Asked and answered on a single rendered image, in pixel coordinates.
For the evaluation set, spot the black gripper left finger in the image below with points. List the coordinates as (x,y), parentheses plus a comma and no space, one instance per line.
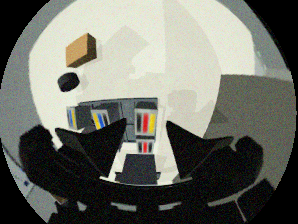
(99,147)

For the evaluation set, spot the tan rectangular block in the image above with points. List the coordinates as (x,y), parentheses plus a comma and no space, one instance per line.
(81,51)

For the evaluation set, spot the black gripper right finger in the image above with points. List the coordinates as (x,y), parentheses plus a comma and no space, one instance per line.
(190,150)

